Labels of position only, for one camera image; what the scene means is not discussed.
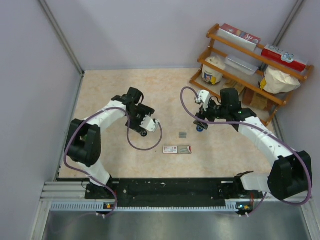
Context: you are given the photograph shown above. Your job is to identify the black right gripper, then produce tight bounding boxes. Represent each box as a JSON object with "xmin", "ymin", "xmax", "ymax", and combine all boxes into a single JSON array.
[{"xmin": 194, "ymin": 99, "xmax": 229, "ymax": 130}]

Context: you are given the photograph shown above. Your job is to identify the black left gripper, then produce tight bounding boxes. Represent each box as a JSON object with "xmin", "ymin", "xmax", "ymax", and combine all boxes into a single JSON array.
[{"xmin": 125, "ymin": 103, "xmax": 154, "ymax": 134}]

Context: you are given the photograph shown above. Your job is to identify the blue black stapler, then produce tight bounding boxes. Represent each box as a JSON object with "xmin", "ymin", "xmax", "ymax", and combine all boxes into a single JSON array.
[{"xmin": 196, "ymin": 125, "xmax": 204, "ymax": 132}]

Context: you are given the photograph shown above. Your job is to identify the grey staple strips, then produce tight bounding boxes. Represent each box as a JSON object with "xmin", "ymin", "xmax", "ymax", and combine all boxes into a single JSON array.
[{"xmin": 178, "ymin": 132, "xmax": 187, "ymax": 139}]

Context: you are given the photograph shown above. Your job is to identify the red white staple box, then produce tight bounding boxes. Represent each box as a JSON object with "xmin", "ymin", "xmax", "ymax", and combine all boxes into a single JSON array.
[{"xmin": 163, "ymin": 145, "xmax": 192, "ymax": 155}]

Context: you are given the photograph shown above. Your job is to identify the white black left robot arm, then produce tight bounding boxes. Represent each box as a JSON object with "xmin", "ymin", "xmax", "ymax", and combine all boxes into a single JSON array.
[{"xmin": 64, "ymin": 87, "xmax": 159, "ymax": 199}]

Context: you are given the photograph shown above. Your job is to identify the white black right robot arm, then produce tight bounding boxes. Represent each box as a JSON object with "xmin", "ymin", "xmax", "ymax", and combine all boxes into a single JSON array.
[{"xmin": 194, "ymin": 88, "xmax": 312, "ymax": 201}]

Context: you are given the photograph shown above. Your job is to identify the white jar yellow label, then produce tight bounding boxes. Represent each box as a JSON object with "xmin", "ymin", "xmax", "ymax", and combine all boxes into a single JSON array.
[{"xmin": 201, "ymin": 55, "xmax": 226, "ymax": 85}]

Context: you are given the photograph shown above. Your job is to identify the brown paper package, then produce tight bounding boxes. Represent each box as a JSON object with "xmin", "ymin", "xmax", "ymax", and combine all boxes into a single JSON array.
[{"xmin": 242, "ymin": 88, "xmax": 274, "ymax": 111}]

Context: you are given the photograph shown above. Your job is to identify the clear plastic tray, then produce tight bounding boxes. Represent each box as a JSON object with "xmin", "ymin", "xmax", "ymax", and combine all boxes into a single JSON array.
[{"xmin": 224, "ymin": 55, "xmax": 259, "ymax": 76}]

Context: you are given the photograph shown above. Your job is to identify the wooden three-tier rack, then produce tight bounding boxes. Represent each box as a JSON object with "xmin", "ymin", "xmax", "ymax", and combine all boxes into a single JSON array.
[{"xmin": 189, "ymin": 23, "xmax": 315, "ymax": 127}]

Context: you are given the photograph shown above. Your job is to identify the white paper bag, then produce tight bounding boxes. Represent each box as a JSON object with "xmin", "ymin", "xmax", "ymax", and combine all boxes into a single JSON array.
[{"xmin": 259, "ymin": 66, "xmax": 301, "ymax": 95}]

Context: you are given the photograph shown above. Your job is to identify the red white foil box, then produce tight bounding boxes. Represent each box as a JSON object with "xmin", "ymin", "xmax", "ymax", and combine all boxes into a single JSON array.
[{"xmin": 216, "ymin": 23, "xmax": 261, "ymax": 51}]

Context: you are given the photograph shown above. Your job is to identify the red cling wrap box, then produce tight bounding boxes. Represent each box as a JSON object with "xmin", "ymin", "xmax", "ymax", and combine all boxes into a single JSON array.
[{"xmin": 261, "ymin": 44, "xmax": 308, "ymax": 72}]

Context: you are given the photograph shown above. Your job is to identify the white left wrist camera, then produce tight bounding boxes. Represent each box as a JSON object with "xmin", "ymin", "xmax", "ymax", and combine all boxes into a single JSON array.
[{"xmin": 140, "ymin": 115, "xmax": 159, "ymax": 133}]

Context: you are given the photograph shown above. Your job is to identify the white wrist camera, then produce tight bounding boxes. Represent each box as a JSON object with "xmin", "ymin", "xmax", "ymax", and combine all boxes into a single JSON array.
[
  {"xmin": 140, "ymin": 115, "xmax": 159, "ymax": 133},
  {"xmin": 195, "ymin": 90, "xmax": 211, "ymax": 112}
]

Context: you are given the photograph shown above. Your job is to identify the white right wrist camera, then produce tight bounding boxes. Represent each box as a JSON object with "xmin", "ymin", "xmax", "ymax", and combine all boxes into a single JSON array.
[{"xmin": 195, "ymin": 90, "xmax": 211, "ymax": 112}]

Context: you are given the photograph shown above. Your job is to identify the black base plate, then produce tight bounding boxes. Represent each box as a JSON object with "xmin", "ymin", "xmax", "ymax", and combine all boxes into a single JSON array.
[{"xmin": 85, "ymin": 177, "xmax": 255, "ymax": 207}]

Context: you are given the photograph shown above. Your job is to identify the grey slotted cable duct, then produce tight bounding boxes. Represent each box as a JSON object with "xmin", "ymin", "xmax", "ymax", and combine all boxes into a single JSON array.
[{"xmin": 50, "ymin": 199, "xmax": 250, "ymax": 212}]

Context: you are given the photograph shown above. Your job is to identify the aluminium rail frame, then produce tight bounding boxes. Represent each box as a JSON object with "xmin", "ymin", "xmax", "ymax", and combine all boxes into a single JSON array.
[{"xmin": 39, "ymin": 181, "xmax": 313, "ymax": 203}]

